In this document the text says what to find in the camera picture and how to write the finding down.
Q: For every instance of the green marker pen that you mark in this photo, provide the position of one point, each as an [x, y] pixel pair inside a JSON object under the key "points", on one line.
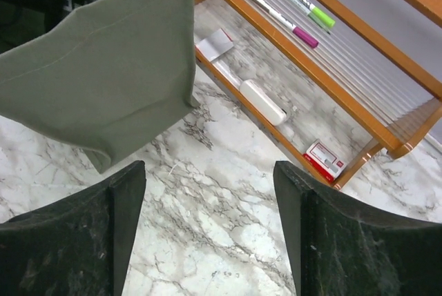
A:
{"points": [[315, 14]]}

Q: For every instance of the wooden shelf rack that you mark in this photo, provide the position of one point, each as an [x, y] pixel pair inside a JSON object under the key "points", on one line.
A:
{"points": [[355, 91]]}

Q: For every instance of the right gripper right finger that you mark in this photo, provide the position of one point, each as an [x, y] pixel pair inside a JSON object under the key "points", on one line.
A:
{"points": [[338, 245]]}

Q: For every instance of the grey folded card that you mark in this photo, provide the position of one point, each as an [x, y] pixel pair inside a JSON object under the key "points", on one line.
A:
{"points": [[215, 45]]}

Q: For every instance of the red card box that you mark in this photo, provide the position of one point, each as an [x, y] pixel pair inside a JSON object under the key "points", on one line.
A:
{"points": [[326, 162]]}

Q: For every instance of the white eraser case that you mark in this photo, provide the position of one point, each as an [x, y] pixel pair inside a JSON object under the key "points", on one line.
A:
{"points": [[262, 102]]}

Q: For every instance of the magenta marker pen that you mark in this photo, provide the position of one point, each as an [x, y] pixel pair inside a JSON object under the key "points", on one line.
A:
{"points": [[299, 32]]}

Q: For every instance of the green canvas bag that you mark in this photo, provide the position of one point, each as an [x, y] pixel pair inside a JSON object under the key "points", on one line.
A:
{"points": [[108, 79]]}

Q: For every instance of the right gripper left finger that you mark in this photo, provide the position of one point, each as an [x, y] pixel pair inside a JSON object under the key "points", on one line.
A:
{"points": [[79, 245]]}

